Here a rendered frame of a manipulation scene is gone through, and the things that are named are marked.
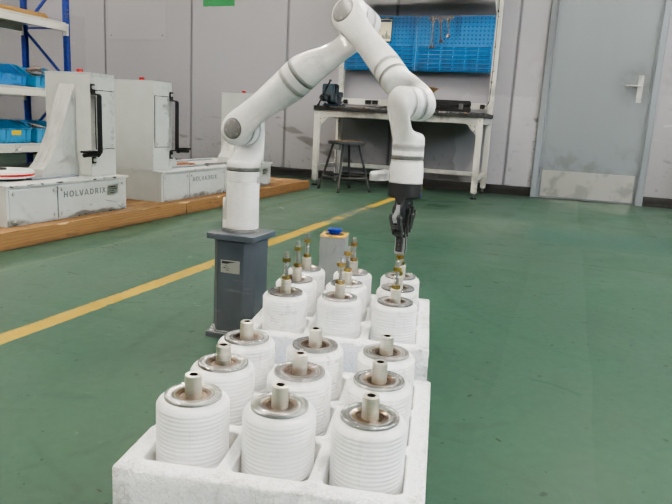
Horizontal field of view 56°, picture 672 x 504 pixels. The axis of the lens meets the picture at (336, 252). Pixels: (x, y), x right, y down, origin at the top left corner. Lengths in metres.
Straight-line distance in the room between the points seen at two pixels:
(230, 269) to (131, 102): 2.46
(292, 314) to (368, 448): 0.59
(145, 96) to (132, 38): 4.22
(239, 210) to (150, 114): 2.33
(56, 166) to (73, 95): 0.39
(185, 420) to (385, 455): 0.25
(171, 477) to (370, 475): 0.25
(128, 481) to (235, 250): 0.99
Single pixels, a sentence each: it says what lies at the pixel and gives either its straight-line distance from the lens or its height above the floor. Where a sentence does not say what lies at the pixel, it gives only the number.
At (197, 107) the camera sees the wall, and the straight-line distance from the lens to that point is 7.68.
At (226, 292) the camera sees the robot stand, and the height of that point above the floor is 0.13.
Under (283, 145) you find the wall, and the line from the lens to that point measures 7.16.
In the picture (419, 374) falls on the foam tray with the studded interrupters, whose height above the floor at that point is 0.13.
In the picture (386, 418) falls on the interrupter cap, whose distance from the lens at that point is 0.83.
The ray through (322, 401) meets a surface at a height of 0.22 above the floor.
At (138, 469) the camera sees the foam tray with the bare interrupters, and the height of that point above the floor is 0.18.
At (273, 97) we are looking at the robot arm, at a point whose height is 0.67.
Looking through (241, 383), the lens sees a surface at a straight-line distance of 0.95.
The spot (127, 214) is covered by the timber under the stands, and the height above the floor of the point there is 0.06.
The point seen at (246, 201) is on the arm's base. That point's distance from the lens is 1.75.
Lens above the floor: 0.62
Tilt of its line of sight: 12 degrees down
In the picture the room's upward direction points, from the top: 3 degrees clockwise
